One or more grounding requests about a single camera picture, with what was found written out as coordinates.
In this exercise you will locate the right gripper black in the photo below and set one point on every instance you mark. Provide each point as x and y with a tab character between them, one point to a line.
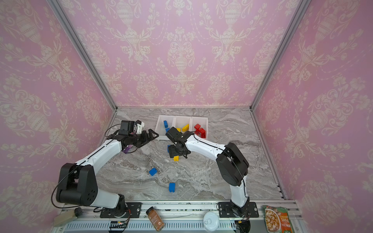
172	152

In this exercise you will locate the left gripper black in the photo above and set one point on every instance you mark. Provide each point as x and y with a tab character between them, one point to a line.
146	139

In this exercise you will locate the white three-compartment bin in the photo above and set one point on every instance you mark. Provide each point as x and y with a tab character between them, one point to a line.
179	122

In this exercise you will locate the red long lego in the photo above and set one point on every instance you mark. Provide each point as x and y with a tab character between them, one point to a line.
203	134

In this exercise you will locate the blue lego bottom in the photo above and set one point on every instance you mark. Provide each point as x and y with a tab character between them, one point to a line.
172	187

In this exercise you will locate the yellow long lego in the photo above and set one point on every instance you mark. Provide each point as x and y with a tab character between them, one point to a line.
185	128

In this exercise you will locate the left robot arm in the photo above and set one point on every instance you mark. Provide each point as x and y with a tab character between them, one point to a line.
77	185

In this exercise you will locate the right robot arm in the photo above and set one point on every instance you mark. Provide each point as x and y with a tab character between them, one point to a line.
232	165

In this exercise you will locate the purple snack bag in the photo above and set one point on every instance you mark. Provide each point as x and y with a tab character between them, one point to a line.
128	149

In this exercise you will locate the brown spice jar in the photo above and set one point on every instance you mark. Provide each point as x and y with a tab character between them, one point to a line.
155	219

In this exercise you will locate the white round lid cup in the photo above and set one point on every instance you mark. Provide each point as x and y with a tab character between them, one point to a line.
211	222

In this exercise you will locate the small circuit board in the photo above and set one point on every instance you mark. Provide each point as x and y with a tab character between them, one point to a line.
118	225

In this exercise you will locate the green noodle packet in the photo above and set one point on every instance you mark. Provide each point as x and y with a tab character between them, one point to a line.
277	220

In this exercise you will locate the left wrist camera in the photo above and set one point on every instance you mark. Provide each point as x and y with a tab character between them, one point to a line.
139	126

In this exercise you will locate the aluminium front rail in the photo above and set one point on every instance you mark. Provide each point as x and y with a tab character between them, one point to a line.
182	217

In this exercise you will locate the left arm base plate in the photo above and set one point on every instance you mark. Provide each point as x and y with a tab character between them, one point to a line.
130	210

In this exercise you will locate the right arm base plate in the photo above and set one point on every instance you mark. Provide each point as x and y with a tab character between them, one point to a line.
230	210

